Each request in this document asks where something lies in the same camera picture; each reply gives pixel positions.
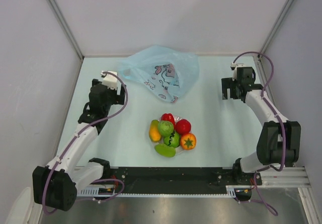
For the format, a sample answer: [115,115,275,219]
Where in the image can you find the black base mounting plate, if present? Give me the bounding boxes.
[99,167,262,195]

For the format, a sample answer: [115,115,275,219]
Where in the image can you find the green fake custard apple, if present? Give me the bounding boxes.
[157,120,174,137]

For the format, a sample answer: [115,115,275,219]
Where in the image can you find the red fake bell pepper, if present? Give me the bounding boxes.
[161,113,176,127]

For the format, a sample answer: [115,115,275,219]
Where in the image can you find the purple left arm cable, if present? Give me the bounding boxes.
[41,71,129,214]

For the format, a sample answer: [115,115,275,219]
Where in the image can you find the red fake apple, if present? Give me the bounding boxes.
[175,119,191,135]

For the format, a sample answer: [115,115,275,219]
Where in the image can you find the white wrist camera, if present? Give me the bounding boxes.
[101,70,118,90]
[230,62,245,81]

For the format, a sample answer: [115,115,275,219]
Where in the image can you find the aluminium frame rail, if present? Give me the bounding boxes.
[248,52,321,223]

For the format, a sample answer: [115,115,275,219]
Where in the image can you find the light blue plastic bag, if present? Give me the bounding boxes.
[118,45,199,103]

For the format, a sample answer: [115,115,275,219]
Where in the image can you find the red fake tomato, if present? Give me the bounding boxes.
[180,133,197,151]

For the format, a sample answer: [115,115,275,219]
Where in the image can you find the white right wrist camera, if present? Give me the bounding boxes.
[230,62,245,81]

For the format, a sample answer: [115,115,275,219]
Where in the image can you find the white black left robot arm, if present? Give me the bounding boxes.
[32,72,128,215]

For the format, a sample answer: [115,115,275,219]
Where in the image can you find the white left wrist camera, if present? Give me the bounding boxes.
[101,70,118,90]

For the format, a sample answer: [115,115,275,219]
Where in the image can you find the white paper plate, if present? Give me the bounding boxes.
[148,113,197,158]

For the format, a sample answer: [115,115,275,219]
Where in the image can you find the green fake watermelon ball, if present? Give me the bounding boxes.
[164,131,180,148]

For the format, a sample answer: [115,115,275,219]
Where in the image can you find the green fake starfruit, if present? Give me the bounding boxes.
[154,143,176,158]

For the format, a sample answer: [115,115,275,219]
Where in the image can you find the yellow green fake mango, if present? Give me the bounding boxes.
[149,120,162,142]

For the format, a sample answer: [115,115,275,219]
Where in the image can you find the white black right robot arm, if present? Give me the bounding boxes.
[221,63,301,184]

